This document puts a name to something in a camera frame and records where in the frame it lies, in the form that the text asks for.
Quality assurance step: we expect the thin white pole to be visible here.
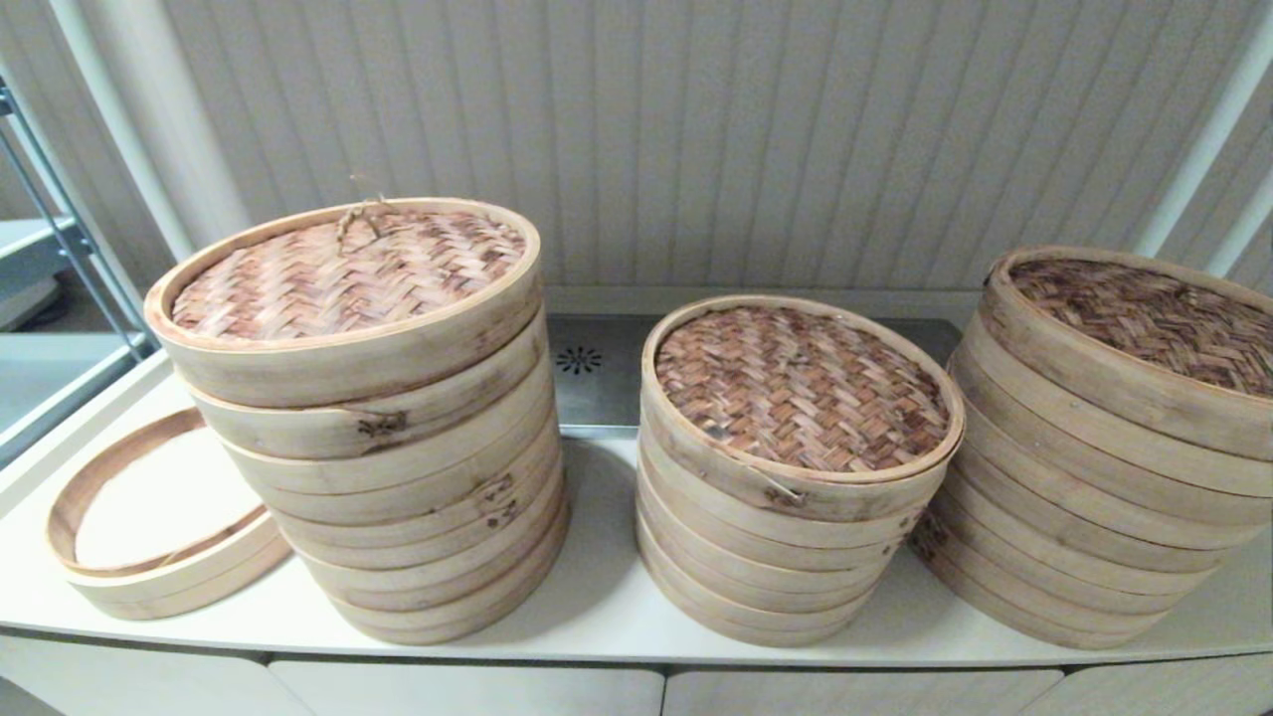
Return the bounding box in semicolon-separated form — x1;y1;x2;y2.
1132;0;1273;258
1201;169;1273;279

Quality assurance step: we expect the dark brown woven bamboo lid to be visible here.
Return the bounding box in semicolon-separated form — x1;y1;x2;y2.
979;246;1273;464

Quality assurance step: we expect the grey metal rack frame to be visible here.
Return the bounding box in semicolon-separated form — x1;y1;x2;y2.
0;80;160;364

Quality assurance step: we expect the stainless steel drain tray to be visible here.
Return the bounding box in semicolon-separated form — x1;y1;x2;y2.
545;315;964;441

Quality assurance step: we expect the beige cabinet door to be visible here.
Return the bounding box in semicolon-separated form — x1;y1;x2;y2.
664;669;1065;716
269;661;665;716
0;636;311;716

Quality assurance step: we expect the reddish-brown woven bamboo lid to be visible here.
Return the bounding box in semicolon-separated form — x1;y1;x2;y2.
639;294;967;525

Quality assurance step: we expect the light bamboo lid frayed handle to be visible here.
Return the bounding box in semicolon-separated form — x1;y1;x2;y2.
144;177;546;410

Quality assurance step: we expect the pale grey shelf board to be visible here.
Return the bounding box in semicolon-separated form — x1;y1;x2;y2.
0;217;76;331

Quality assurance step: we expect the bamboo steamer basket tier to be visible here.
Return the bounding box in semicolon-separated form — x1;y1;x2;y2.
920;475;1219;608
937;438;1244;583
46;408;289;605
636;443;944;551
639;550;878;649
945;403;1266;558
955;336;1273;500
636;524;892;626
296;456;567;600
636;470;926;577
237;368;556;516
636;497;908;602
333;509;573;647
314;483;570;625
94;542;292;623
278;429;564;573
950;370;1273;535
925;545;1167;653
215;336;552;485
910;509;1192;630
259;399;560;545

